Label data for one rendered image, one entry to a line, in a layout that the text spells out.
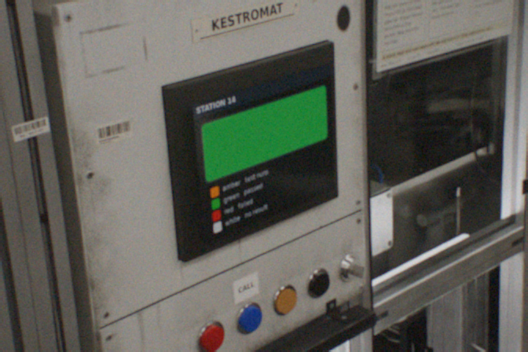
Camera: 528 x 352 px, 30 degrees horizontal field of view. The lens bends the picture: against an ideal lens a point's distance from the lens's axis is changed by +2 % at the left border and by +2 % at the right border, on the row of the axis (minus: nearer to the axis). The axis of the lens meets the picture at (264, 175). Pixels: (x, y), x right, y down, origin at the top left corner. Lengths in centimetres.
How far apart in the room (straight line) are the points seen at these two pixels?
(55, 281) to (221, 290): 22
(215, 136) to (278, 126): 9
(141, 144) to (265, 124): 16
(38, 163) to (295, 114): 31
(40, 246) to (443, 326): 110
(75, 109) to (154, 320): 27
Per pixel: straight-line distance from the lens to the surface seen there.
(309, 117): 115
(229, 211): 109
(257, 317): 119
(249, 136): 109
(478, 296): 193
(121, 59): 99
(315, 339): 125
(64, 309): 104
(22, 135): 96
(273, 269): 120
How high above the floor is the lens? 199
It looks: 21 degrees down
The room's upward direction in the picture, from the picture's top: 3 degrees counter-clockwise
